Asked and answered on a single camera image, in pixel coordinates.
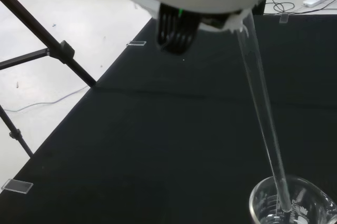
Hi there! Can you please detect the clear glass beaker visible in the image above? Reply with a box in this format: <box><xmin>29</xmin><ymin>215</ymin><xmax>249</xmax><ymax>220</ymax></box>
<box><xmin>249</xmin><ymin>174</ymin><xmax>337</xmax><ymax>224</ymax></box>

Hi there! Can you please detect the black bench cloth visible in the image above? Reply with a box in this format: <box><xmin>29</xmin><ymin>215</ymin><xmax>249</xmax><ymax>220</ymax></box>
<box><xmin>0</xmin><ymin>13</ymin><xmax>337</xmax><ymax>224</ymax></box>

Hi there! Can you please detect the black camera tripod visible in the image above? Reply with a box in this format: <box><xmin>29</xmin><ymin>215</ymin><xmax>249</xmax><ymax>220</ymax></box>
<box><xmin>0</xmin><ymin>0</ymin><xmax>97</xmax><ymax>158</ymax></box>

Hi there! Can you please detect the pale floor cable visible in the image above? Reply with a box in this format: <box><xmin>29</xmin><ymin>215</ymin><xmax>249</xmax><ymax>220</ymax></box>
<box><xmin>4</xmin><ymin>87</ymin><xmax>92</xmax><ymax>112</ymax></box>

